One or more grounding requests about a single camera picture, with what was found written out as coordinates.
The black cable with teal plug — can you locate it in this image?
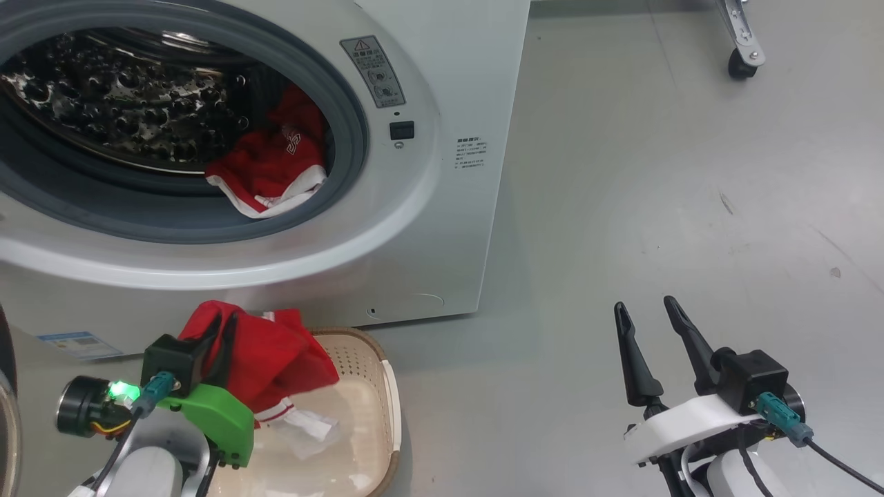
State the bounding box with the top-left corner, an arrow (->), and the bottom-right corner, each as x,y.
86,371 -> 177,497
755,392 -> 884,495

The white front-load washing machine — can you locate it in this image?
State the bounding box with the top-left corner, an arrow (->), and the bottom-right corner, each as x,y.
0,0 -> 531,361

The metal caster foot black wheel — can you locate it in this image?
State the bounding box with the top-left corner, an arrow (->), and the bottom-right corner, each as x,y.
715,0 -> 767,80

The red garment with white tag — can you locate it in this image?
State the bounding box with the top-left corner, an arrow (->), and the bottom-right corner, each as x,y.
178,300 -> 340,458

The cream laundry basket brown rim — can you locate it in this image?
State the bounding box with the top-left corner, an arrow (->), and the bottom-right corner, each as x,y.
207,327 -> 403,497

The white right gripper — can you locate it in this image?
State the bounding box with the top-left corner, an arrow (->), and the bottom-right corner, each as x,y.
613,295 -> 769,468

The dark grey round washer door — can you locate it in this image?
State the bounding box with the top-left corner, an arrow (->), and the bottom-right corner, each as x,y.
0,304 -> 23,497

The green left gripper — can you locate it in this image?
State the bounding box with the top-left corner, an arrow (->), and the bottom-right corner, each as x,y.
162,313 -> 255,471

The red jersey with white logo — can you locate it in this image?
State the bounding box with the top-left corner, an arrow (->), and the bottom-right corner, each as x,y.
205,84 -> 329,220

